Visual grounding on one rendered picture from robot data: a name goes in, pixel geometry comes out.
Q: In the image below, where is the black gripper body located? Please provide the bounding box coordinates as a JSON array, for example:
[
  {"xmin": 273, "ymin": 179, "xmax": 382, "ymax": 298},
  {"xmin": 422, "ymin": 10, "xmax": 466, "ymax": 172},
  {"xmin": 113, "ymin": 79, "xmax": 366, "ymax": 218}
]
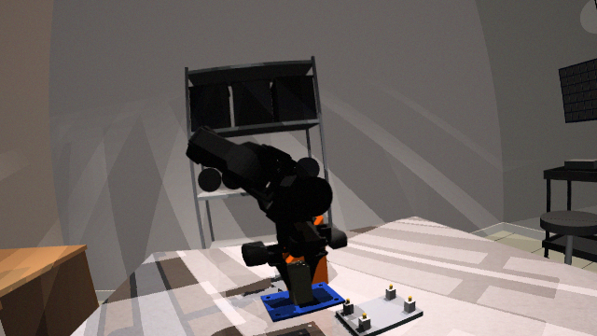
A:
[{"xmin": 242, "ymin": 210, "xmax": 348, "ymax": 267}]

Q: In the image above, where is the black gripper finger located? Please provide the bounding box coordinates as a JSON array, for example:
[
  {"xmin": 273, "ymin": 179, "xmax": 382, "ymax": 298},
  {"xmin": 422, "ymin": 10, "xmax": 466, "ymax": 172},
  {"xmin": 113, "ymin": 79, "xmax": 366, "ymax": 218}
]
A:
[
  {"xmin": 267, "ymin": 260, "xmax": 292, "ymax": 291},
  {"xmin": 304, "ymin": 251, "xmax": 328, "ymax": 280}
]

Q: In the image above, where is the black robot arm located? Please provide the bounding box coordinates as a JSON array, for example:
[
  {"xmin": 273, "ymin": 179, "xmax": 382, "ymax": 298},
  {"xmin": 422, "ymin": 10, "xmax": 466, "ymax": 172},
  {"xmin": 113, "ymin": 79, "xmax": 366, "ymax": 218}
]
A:
[{"xmin": 186, "ymin": 126, "xmax": 333, "ymax": 258}]

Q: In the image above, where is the blue board with square handle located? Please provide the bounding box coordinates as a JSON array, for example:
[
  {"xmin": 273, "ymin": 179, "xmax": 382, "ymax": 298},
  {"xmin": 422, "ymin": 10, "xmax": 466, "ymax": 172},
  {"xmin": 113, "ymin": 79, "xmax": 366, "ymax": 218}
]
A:
[{"xmin": 260, "ymin": 260, "xmax": 346, "ymax": 322}]

